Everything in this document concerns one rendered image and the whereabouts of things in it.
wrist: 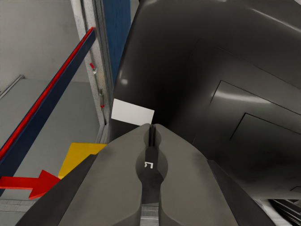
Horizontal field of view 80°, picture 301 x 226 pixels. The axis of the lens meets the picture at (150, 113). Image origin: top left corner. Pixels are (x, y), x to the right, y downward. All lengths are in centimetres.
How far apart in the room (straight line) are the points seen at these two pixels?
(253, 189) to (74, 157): 36
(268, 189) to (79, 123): 111
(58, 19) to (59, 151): 84
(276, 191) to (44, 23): 147
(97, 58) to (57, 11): 100
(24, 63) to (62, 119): 65
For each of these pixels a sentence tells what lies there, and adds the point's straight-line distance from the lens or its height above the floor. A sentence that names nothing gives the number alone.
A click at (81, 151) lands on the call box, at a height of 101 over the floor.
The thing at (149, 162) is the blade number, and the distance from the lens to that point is 17.
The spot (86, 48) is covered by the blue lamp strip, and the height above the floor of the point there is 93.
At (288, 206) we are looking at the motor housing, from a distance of 38.
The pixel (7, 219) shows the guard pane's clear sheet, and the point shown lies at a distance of 106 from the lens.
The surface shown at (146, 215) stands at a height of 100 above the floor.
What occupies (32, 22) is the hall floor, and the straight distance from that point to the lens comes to 154.
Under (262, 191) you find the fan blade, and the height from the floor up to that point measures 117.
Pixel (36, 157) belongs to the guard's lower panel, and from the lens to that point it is 115.
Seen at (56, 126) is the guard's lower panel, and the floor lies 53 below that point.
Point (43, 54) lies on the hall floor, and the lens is 163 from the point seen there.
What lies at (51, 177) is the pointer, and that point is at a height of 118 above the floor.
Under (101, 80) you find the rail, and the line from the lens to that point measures 48.
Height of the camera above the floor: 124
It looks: 46 degrees down
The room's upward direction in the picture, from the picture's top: 178 degrees counter-clockwise
